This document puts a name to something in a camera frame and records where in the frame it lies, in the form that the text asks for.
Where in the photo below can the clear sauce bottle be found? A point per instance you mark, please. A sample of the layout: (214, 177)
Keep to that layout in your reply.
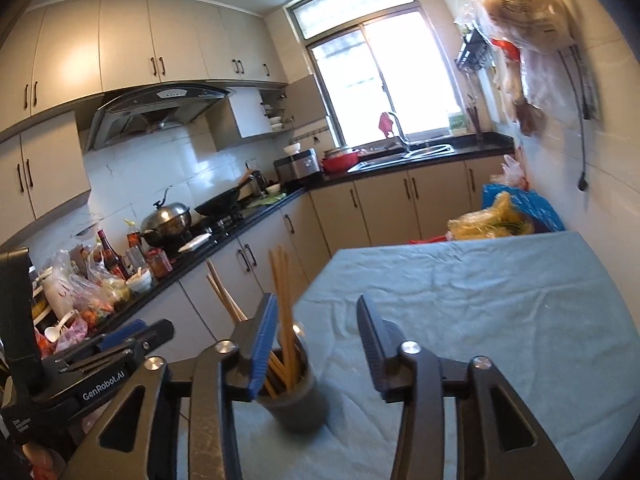
(135, 250)

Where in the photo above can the grey-blue towel tablecloth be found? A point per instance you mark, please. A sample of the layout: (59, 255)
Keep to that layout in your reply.
(475, 300)

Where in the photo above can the red jar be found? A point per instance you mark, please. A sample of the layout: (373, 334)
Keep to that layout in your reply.
(159, 265)

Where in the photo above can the green and white box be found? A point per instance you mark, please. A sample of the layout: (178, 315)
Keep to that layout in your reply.
(457, 125)

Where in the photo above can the red basin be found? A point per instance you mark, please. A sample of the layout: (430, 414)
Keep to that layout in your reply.
(340, 164)

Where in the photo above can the white plastic spoon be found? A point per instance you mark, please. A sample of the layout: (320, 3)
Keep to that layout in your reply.
(54, 332)

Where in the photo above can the grey range hood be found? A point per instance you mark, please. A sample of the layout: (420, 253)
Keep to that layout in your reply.
(150, 107)

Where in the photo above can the dark kettle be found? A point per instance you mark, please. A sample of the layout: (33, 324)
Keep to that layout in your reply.
(257, 183)

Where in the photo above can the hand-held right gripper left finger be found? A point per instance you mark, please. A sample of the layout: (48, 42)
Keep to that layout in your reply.
(262, 350)

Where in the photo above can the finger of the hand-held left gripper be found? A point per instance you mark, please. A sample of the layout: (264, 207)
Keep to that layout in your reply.
(155, 337)
(122, 335)

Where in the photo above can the white plate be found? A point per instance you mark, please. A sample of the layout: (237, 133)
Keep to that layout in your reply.
(194, 244)

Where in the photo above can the hanging plastic bag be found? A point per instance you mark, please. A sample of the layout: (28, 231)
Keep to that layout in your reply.
(525, 10)

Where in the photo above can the stacked white dishes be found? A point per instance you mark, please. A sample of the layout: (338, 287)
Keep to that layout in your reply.
(275, 120)

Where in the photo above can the chrome sink faucet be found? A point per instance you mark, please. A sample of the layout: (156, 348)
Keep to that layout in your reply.
(402, 135)

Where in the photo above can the blue plastic bag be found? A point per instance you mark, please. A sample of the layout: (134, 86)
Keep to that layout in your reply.
(542, 210)

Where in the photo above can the black kitchen countertop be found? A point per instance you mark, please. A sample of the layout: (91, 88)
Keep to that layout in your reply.
(480, 141)

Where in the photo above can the white plastic bag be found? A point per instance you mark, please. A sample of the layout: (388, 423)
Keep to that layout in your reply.
(510, 172)

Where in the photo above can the open wall cabinet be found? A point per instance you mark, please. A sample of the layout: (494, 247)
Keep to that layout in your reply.
(305, 100)

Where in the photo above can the pink cloth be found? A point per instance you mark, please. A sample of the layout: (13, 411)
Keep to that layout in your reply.
(386, 125)

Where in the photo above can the stainless steel countertop appliance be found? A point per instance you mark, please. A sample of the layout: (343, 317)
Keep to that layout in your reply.
(300, 167)

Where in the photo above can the kitchen window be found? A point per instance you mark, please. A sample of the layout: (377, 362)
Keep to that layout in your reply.
(390, 70)

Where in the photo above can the black frying pan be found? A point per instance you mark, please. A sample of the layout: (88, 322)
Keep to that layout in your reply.
(220, 205)

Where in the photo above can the dark sauce bottle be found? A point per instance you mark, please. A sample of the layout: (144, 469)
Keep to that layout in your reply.
(111, 257)

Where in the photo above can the bunch of wooden chopsticks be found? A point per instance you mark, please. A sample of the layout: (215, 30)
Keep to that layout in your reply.
(282, 285)

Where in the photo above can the dark grey chopstick holder cup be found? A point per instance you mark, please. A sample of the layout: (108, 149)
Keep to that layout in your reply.
(300, 405)

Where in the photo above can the small white bowl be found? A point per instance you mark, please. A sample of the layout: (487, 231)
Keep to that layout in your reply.
(140, 282)

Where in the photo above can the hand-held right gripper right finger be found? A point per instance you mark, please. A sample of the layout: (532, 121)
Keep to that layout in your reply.
(372, 350)

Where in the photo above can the black gas stove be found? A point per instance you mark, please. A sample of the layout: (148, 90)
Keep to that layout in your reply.
(220, 225)

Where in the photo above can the beige wall cabinets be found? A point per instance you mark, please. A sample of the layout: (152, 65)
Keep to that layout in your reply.
(125, 40)

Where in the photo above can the stainless steel sink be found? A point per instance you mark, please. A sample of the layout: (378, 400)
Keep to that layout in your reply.
(430, 150)

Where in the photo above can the yellow plastic bag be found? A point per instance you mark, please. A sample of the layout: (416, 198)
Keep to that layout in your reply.
(480, 225)

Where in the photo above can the steel wok with lid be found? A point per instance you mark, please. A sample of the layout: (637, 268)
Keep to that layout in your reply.
(167, 220)

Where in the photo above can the dark chopsticks in holder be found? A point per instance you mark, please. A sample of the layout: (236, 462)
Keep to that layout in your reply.
(474, 125)

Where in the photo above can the clear plastic bags of food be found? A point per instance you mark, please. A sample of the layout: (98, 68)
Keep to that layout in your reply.
(85, 290)

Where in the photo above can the beige base cabinets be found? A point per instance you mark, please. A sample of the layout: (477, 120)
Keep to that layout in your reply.
(385, 200)

